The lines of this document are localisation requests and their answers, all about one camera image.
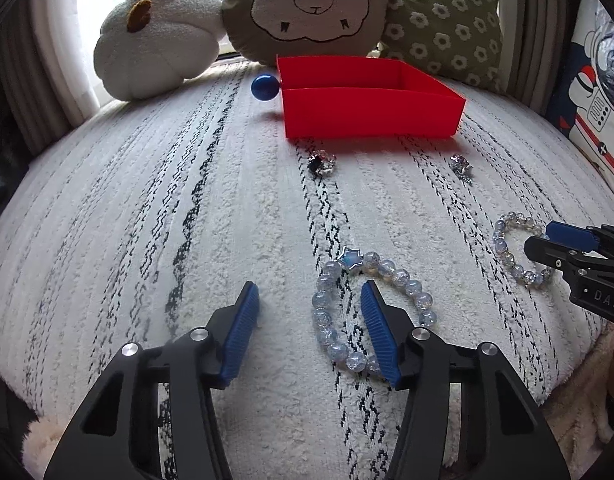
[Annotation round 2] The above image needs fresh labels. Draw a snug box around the pale blue beaded bracelet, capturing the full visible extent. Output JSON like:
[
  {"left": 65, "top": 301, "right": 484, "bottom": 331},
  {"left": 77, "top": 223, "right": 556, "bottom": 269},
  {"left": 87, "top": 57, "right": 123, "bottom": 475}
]
[{"left": 490, "top": 211, "right": 556, "bottom": 288}]

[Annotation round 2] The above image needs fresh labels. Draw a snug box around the blue beaded star bracelet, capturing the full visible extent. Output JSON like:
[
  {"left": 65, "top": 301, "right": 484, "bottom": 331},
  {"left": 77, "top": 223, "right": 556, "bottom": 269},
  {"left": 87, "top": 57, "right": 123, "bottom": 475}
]
[{"left": 310, "top": 246, "right": 439, "bottom": 376}]

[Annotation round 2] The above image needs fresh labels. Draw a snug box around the astronaut print pillow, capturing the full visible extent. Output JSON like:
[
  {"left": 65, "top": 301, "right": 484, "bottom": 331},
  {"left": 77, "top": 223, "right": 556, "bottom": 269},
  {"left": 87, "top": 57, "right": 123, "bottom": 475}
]
[{"left": 546, "top": 0, "right": 614, "bottom": 189}]

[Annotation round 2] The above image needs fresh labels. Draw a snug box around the white black-striped bedspread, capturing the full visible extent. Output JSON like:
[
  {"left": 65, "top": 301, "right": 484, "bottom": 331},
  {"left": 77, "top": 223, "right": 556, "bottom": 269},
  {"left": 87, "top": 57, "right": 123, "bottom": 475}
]
[{"left": 0, "top": 62, "right": 614, "bottom": 479}]

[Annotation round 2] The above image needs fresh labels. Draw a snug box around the green daisy pattern pillow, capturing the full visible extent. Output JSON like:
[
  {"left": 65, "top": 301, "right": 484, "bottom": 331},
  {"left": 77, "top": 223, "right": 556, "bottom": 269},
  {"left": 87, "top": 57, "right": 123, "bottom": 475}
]
[{"left": 380, "top": 0, "right": 502, "bottom": 92}]

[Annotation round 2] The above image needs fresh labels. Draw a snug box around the red plastic tray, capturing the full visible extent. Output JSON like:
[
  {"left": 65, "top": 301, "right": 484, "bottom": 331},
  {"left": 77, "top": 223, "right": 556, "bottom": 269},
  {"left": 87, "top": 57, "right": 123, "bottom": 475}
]
[{"left": 277, "top": 55, "right": 466, "bottom": 140}]

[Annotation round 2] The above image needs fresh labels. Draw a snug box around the blue ball knob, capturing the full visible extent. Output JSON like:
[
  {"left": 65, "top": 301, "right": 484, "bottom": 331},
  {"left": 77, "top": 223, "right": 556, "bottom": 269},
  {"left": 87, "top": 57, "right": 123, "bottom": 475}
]
[{"left": 251, "top": 74, "right": 281, "bottom": 101}]

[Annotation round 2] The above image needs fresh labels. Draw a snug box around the round beige sheep cushion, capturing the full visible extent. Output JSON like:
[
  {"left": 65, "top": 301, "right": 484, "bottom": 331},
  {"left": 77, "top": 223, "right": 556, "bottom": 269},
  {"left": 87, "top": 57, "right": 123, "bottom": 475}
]
[{"left": 221, "top": 0, "right": 387, "bottom": 66}]

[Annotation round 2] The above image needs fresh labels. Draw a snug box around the white pumpkin plush cushion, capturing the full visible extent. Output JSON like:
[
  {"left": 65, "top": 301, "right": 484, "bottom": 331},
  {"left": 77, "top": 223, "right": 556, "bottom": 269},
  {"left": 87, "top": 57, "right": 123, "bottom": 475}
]
[{"left": 93, "top": 0, "right": 226, "bottom": 102}]

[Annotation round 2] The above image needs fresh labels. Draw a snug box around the small silver star ring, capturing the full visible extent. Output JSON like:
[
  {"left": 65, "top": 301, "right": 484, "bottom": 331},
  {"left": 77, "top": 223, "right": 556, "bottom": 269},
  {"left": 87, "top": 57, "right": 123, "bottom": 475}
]
[{"left": 448, "top": 154, "right": 474, "bottom": 183}]

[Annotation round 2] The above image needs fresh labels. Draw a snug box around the silver ring on bedspread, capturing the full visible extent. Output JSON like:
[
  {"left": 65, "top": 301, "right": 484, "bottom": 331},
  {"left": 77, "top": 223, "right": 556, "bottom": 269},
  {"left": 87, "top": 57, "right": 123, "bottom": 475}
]
[{"left": 306, "top": 148, "right": 337, "bottom": 178}]

